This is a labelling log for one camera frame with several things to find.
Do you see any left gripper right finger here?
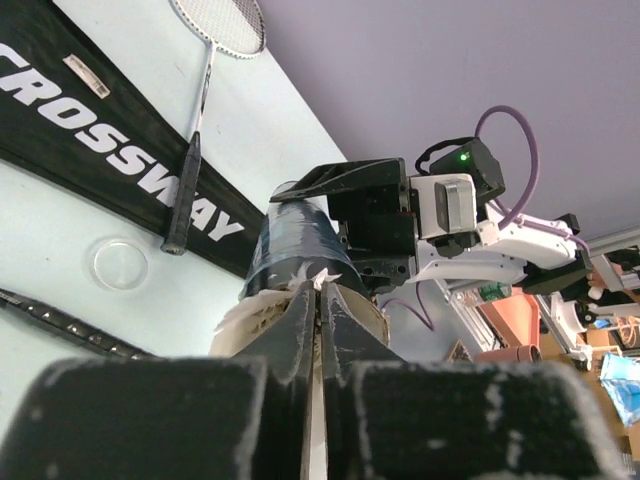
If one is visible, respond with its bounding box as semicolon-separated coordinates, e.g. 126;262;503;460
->
321;284;627;479

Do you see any black racket bag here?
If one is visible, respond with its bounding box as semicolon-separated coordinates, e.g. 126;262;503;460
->
0;0;269;279

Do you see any black shuttlecock tube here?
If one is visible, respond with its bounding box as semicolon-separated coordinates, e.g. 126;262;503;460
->
209;182;391;359

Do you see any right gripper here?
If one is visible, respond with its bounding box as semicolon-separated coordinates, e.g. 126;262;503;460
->
270;158;415;295

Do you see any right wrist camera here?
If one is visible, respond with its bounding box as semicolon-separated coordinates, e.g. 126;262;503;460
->
410;174;477;240

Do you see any clear tube lid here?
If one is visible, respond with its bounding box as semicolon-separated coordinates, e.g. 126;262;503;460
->
90;239;149;291

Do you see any left badminton racket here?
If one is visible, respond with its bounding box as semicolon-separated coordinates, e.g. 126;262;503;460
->
1;289;156;360

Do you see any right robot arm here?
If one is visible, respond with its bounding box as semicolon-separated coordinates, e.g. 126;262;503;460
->
272;137;591;351

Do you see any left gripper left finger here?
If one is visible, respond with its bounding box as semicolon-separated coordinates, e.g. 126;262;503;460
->
1;287;316;479

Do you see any right badminton racket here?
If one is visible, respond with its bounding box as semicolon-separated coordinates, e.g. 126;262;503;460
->
159;0;266;256

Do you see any white shuttlecock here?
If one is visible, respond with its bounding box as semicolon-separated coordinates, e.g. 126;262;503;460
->
214;262;344;480

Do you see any badminton racket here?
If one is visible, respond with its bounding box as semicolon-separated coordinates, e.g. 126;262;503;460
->
1;289;156;360
159;0;266;256

